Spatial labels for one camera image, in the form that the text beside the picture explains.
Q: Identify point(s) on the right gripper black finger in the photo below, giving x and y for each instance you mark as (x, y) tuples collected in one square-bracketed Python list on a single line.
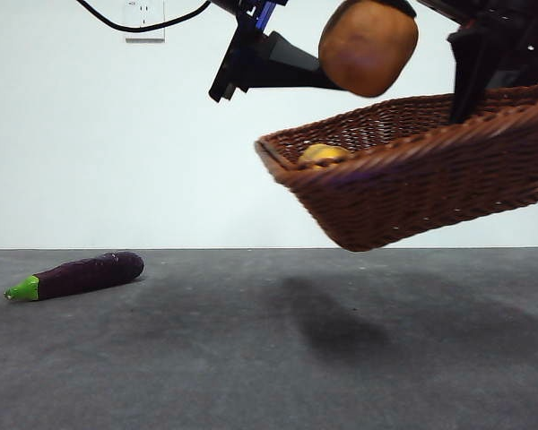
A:
[(511, 77), (468, 67)]

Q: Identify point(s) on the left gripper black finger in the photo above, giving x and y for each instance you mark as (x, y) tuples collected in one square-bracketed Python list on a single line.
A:
[(296, 54), (296, 78)]

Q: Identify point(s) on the brown potato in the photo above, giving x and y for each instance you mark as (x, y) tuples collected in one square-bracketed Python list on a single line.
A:
[(367, 49)]

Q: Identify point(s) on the yellow corn cob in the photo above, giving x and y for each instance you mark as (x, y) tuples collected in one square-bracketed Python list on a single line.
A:
[(323, 154)]

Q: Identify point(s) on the brown wicker basket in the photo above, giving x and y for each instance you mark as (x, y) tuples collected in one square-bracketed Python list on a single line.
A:
[(421, 179)]

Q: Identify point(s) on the purple eggplant with green stem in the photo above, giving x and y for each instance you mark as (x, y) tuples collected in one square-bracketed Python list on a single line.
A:
[(85, 275)]

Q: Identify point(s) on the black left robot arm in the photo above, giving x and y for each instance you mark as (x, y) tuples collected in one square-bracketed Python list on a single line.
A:
[(233, 4)]

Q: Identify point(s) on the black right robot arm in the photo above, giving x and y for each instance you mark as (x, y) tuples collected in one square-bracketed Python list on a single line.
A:
[(497, 13)]

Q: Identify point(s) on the white wall socket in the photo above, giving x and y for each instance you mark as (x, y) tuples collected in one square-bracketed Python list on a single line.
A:
[(150, 15)]

